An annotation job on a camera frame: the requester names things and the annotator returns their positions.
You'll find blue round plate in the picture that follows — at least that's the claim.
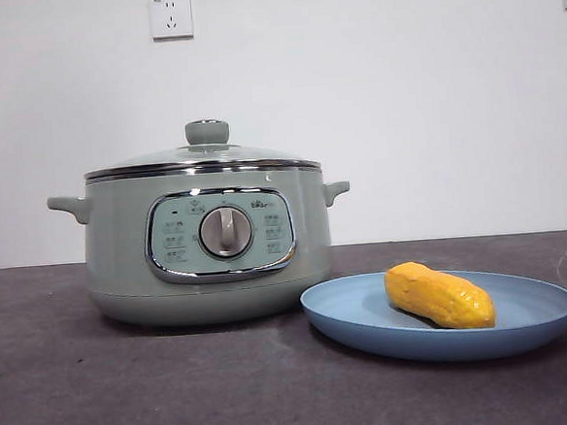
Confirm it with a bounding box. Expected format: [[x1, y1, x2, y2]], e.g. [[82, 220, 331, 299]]
[[298, 258, 567, 373]]

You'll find pale green electric steamer pot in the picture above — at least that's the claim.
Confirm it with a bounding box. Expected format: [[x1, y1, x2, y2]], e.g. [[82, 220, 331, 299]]
[[45, 156, 359, 337]]

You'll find white wall power socket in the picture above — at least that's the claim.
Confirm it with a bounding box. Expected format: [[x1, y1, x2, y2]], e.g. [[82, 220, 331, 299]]
[[148, 0, 194, 43]]

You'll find glass lid with green knob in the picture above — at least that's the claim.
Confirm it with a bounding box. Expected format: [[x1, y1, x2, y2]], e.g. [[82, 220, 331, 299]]
[[81, 111, 321, 183]]

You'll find yellow corn cob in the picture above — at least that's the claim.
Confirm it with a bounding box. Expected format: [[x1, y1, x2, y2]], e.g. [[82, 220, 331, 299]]
[[383, 255, 497, 336]]

